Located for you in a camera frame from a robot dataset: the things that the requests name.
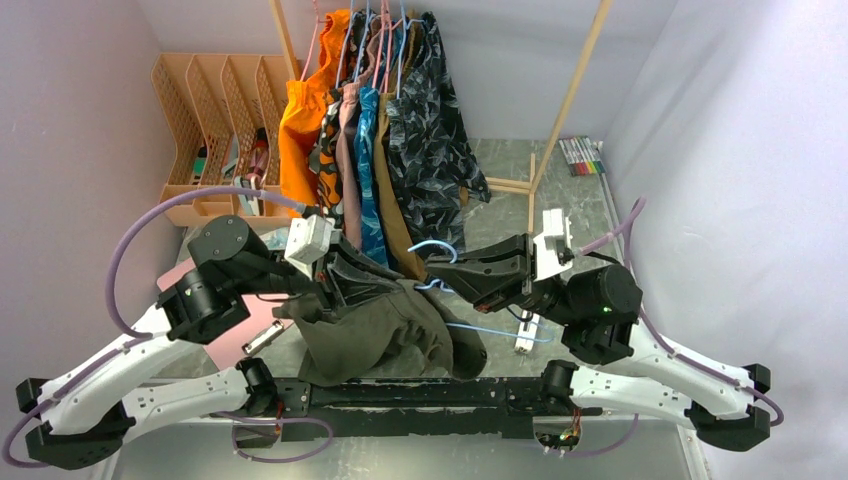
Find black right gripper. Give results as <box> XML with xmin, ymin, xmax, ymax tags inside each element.
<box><xmin>425</xmin><ymin>231</ymin><xmax>581</xmax><ymax>326</ymax></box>

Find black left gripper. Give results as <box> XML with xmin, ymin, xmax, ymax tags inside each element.
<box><xmin>233</xmin><ymin>227</ymin><xmax>405</xmax><ymax>313</ymax></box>

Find blue wire hanger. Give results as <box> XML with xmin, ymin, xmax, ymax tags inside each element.
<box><xmin>405</xmin><ymin>239</ymin><xmax>554</xmax><ymax>346</ymax></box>

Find olive green shorts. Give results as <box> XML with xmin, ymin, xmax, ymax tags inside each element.
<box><xmin>272</xmin><ymin>280</ymin><xmax>488</xmax><ymax>387</ymax></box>

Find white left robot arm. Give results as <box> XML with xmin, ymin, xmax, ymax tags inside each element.
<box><xmin>16</xmin><ymin>215</ymin><xmax>402</xmax><ymax>471</ymax></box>

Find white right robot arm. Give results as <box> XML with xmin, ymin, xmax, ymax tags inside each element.
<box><xmin>425</xmin><ymin>234</ymin><xmax>785</xmax><ymax>452</ymax></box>

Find black orange patterned shorts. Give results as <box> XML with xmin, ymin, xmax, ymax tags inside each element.
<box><xmin>310</xmin><ymin>9</ymin><xmax>369</xmax><ymax>228</ymax></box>

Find pink hanging shorts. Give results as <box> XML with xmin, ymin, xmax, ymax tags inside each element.
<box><xmin>336</xmin><ymin>18</ymin><xmax>379</xmax><ymax>250</ymax></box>

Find dark leaf-print shorts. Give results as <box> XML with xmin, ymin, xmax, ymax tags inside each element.
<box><xmin>386</xmin><ymin>11</ymin><xmax>491</xmax><ymax>252</ymax></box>

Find blue patterned shorts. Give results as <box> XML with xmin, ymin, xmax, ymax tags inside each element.
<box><xmin>354</xmin><ymin>33</ymin><xmax>390</xmax><ymax>268</ymax></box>

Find orange hanging shorts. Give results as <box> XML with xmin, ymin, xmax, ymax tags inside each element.
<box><xmin>278</xmin><ymin>8</ymin><xmax>351</xmax><ymax>205</ymax></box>

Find brown hanging shorts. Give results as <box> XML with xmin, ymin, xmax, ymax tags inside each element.
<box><xmin>373</xmin><ymin>20</ymin><xmax>427</xmax><ymax>281</ymax></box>

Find white stapler on table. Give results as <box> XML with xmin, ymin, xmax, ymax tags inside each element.
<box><xmin>514</xmin><ymin>310</ymin><xmax>539</xmax><ymax>354</ymax></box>

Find pink clipboard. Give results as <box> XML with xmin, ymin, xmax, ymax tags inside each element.
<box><xmin>156</xmin><ymin>258</ymin><xmax>296</xmax><ymax>369</ymax></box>

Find set of coloured markers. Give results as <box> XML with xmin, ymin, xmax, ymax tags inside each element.
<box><xmin>558</xmin><ymin>135</ymin><xmax>606</xmax><ymax>177</ymax></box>

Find peach desk organizer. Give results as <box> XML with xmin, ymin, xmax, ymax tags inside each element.
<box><xmin>151</xmin><ymin>53</ymin><xmax>300</xmax><ymax>201</ymax></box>

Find wooden clothes rack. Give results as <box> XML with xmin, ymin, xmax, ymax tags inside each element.
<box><xmin>268</xmin><ymin>0</ymin><xmax>613</xmax><ymax>232</ymax></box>

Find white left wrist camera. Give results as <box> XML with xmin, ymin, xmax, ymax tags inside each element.
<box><xmin>284</xmin><ymin>216</ymin><xmax>338</xmax><ymax>264</ymax></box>

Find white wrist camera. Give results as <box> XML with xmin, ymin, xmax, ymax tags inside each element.
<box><xmin>533</xmin><ymin>208</ymin><xmax>574</xmax><ymax>282</ymax></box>
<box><xmin>284</xmin><ymin>216</ymin><xmax>338</xmax><ymax>264</ymax></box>

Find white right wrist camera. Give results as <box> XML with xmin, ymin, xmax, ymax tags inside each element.
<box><xmin>533</xmin><ymin>208</ymin><xmax>574</xmax><ymax>282</ymax></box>

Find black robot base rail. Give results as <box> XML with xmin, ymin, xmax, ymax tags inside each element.
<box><xmin>275</xmin><ymin>377</ymin><xmax>577</xmax><ymax>440</ymax></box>

